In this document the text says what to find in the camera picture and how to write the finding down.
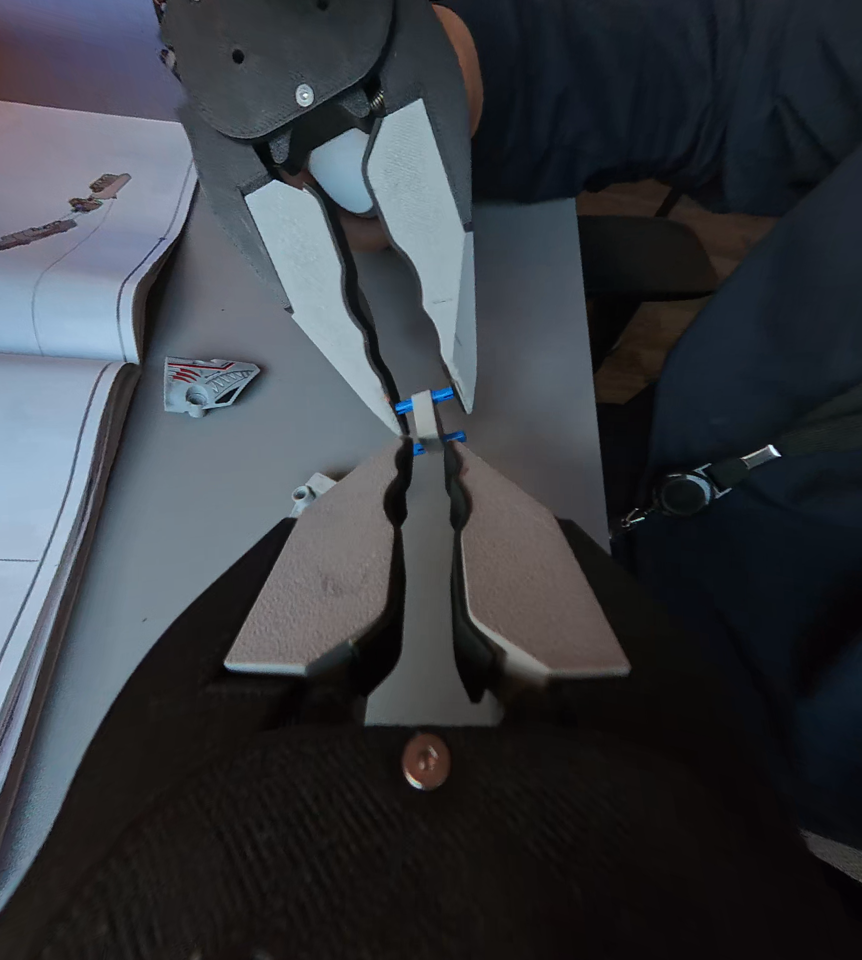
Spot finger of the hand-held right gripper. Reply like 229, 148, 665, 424
362, 101, 478, 416
243, 180, 409, 438

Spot small grey connector piece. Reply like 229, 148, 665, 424
290, 472, 342, 520

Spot person's right hand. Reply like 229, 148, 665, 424
431, 3, 486, 144

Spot black retractable badge reel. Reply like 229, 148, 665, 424
618, 442, 784, 535

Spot person's dark clothing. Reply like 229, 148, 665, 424
611, 97, 862, 871

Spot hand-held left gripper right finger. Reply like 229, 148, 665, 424
442, 442, 633, 704

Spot grey printed lego panel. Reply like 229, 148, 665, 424
163, 356, 261, 418

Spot person's right forearm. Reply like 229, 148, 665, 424
446, 0, 862, 220

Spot dark lanyard strap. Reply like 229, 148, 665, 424
772, 401, 862, 460

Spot grey lego beam blue pins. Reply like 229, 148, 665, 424
393, 386, 469, 459

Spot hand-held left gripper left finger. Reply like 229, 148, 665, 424
223, 437, 411, 676

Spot lego instruction booklet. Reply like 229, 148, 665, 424
0, 99, 201, 935

